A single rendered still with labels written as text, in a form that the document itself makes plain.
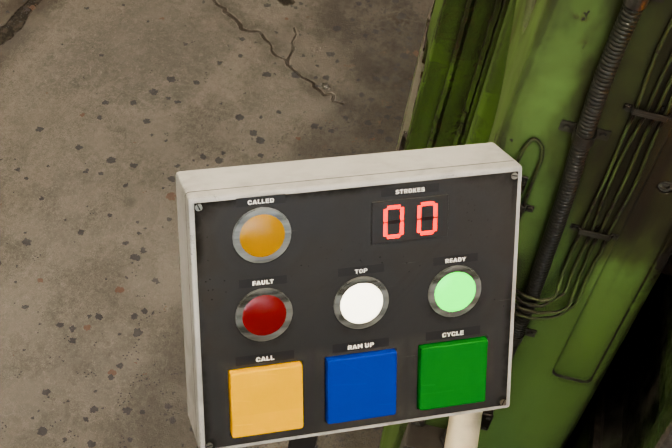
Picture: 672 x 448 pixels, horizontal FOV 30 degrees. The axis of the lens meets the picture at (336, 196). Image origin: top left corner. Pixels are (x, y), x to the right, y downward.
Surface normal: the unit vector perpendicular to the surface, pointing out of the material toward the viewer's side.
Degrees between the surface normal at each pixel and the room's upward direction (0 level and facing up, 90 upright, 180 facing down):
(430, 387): 60
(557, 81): 90
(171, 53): 0
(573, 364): 90
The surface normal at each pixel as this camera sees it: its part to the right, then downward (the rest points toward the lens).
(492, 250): 0.26, 0.34
